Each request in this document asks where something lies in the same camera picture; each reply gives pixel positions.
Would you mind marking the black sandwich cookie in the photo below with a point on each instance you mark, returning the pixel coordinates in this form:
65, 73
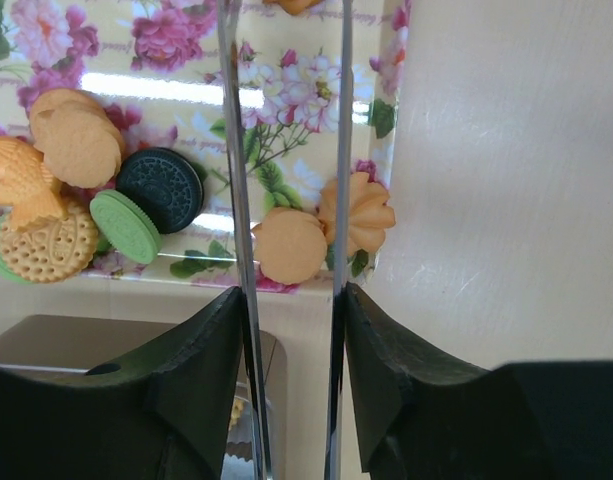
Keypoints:
165, 185

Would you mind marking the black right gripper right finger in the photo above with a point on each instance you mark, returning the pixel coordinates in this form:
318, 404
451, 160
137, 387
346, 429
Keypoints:
422, 413

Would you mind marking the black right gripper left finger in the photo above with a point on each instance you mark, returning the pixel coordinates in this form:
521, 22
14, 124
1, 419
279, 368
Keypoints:
160, 411

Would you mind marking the plain round orange cookie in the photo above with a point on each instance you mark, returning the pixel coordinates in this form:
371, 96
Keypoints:
290, 246

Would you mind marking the green sandwich cookie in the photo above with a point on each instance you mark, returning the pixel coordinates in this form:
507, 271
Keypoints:
126, 226

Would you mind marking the metal tongs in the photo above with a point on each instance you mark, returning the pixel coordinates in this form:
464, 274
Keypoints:
228, 16

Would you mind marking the fish shaped orange cookie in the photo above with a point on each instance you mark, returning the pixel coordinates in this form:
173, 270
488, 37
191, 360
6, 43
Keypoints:
27, 186

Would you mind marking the floral serving tray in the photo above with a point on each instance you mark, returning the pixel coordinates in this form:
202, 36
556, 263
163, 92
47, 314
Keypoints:
154, 68

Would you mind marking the dotted biscuit on green cookie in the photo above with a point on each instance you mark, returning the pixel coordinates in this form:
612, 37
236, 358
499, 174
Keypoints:
51, 252

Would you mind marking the small ridged orange cookie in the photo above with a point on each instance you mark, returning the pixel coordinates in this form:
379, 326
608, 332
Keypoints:
294, 7

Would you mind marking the stacked round orange cookie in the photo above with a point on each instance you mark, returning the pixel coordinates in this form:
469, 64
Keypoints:
81, 146

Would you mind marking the square metal tin box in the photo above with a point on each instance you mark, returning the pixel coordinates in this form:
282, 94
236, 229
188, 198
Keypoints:
48, 346

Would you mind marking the orange flower cookie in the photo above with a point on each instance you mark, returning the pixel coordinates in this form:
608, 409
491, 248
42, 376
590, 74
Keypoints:
369, 214

